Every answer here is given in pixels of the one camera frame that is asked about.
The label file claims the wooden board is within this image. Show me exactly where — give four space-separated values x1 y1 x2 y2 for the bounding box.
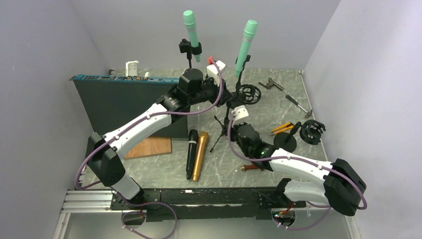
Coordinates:
124 137 172 159

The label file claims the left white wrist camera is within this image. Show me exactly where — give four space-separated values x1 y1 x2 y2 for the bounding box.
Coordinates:
206 56 227 86

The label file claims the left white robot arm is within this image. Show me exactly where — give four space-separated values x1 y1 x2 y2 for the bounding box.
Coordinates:
84 63 231 209

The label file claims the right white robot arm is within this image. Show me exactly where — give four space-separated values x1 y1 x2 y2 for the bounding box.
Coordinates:
227 120 368 216

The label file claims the purple cable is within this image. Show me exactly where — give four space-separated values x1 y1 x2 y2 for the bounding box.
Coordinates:
74 58 224 190
227 112 368 211

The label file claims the round-base mic stand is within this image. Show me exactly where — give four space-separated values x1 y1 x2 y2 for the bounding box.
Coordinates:
178 39 202 69
232 54 251 98

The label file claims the black tripod shock-mount stand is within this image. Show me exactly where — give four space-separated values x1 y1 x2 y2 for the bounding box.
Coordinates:
209 84 262 153

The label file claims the right mint green microphone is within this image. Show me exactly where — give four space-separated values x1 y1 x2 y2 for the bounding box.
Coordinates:
234 19 258 77

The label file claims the gold microphone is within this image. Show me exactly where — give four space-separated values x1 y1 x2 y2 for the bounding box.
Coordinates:
192 131 209 182

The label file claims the brown faucet tap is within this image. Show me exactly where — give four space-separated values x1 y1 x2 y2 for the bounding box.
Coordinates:
240 164 264 172

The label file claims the middle round-base mic stand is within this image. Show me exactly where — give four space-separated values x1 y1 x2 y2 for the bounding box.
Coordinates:
232 54 251 98

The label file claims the right shock-mount round stand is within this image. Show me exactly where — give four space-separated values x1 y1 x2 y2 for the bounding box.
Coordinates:
273 119 326 153

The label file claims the orange utility knife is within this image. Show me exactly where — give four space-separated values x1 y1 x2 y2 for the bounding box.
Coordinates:
270 122 295 135

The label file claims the black handled hammer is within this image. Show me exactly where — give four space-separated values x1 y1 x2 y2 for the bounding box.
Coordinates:
286 95 313 119

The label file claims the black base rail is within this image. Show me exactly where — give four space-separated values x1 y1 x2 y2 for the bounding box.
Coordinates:
110 186 298 222

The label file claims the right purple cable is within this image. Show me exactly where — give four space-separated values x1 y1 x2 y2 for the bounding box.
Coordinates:
227 112 368 211

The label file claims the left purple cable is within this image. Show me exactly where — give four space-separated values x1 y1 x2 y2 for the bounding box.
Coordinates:
74 58 224 190

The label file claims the left mint green microphone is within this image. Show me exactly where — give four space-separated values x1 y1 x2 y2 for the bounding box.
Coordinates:
183 10 202 62

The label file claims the white plastic bracket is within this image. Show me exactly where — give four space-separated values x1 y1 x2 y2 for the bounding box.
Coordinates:
125 61 139 77

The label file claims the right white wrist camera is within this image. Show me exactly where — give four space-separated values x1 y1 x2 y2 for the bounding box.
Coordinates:
231 105 249 122

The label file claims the left round-base mic stand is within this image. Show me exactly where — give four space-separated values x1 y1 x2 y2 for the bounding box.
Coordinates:
178 39 202 69

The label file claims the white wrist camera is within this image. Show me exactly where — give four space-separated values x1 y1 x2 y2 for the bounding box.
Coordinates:
231 105 249 122
206 56 227 86

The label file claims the black microphone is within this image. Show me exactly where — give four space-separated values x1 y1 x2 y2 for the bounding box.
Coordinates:
186 129 199 180

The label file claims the mint green microphone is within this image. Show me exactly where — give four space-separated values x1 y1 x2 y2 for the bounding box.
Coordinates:
234 19 258 77
183 10 202 62

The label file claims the grey metal clamp tool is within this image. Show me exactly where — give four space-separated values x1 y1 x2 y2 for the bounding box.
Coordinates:
258 77 284 91

